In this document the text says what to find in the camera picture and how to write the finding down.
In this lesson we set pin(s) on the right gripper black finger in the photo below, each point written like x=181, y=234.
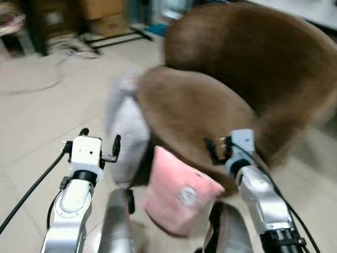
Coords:
x=211, y=152

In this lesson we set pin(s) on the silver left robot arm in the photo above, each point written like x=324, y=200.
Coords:
x=71, y=211

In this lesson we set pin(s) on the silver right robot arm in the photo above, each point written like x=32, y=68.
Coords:
x=263, y=205

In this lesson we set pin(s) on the grey pillow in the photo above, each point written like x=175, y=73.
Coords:
x=126, y=137

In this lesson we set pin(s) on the pink pillow with round emblem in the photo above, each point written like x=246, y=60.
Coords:
x=179, y=192

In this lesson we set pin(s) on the brown fabric sofa chair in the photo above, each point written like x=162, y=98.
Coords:
x=247, y=68

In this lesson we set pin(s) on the grey left robot leg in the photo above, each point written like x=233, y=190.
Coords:
x=116, y=226

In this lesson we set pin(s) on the grey robot leg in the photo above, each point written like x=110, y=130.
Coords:
x=116, y=226
x=231, y=232

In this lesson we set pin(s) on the grey right robot leg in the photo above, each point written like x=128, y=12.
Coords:
x=231, y=232

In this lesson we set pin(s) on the black metal stand base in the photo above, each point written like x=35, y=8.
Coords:
x=121, y=38

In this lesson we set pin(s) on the small cardboard box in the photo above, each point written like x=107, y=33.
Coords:
x=109, y=25

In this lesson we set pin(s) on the dark wooden cabinet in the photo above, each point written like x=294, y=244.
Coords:
x=50, y=23

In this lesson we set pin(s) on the large cardboard box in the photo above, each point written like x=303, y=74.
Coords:
x=102, y=8

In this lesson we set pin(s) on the white table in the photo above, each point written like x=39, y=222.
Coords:
x=305, y=11

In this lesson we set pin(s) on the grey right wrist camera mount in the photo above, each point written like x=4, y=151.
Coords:
x=243, y=145

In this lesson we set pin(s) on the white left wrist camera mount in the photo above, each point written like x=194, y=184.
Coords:
x=86, y=152

